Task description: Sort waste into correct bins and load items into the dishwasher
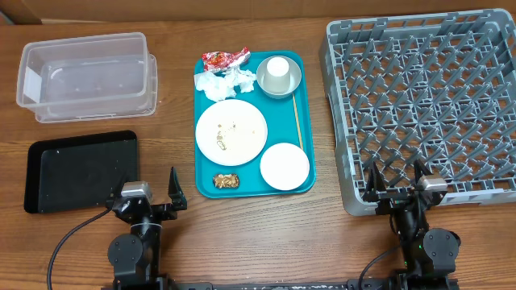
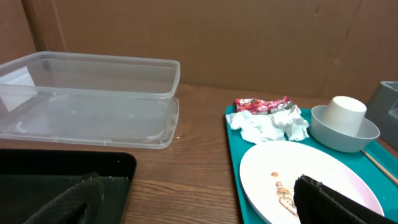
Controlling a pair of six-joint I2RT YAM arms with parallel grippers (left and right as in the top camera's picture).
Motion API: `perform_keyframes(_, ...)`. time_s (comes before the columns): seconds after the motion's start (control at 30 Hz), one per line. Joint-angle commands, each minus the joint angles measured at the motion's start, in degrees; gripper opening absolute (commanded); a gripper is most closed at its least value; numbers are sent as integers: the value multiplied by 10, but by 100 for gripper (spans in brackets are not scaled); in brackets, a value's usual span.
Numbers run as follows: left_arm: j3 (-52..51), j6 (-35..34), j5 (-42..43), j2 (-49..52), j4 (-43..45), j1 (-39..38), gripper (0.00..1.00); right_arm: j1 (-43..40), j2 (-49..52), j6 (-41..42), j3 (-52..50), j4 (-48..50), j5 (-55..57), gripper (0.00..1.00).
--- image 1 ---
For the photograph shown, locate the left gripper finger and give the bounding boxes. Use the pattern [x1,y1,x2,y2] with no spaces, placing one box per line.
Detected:
[116,172,131,193]
[168,167,186,206]

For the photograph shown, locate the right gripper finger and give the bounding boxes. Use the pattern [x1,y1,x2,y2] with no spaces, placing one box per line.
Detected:
[362,163,387,201]
[414,159,432,186]

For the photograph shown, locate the brown food scraps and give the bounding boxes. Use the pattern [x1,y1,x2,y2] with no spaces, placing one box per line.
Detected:
[213,173,240,189]

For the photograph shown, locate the large white plate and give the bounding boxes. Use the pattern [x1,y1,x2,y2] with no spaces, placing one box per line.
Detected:
[195,99,268,166]

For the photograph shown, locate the teal serving tray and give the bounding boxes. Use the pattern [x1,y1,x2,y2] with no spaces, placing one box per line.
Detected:
[193,50,317,200]

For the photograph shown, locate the white tissue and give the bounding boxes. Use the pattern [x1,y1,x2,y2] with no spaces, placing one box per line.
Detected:
[193,68,256,102]

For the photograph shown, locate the red snack wrapper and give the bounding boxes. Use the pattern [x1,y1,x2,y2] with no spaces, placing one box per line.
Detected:
[201,47,251,73]

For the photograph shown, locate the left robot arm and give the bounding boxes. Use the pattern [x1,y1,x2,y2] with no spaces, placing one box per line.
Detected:
[106,168,187,289]

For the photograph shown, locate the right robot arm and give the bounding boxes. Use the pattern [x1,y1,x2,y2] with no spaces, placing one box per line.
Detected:
[357,159,461,290]

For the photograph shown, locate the grey dishwasher rack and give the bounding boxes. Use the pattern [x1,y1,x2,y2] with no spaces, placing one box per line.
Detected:
[319,9,515,216]

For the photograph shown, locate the black rectangular tray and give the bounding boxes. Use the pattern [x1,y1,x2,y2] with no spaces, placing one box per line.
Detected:
[24,130,139,213]

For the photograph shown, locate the wooden chopstick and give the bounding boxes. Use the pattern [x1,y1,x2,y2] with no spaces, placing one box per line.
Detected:
[292,93,304,151]

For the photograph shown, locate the small white plate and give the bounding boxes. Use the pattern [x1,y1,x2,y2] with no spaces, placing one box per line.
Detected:
[260,143,310,191]

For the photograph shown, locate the clear plastic bin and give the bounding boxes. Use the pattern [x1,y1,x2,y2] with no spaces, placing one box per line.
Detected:
[16,32,158,123]

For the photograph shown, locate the grey bowl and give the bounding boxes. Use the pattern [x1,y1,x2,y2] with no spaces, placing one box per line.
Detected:
[256,56,302,99]

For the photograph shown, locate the white paper cup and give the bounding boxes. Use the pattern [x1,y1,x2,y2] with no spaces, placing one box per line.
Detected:
[264,56,290,93]

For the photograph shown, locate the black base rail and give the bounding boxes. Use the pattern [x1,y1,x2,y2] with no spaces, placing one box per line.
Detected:
[169,278,404,290]

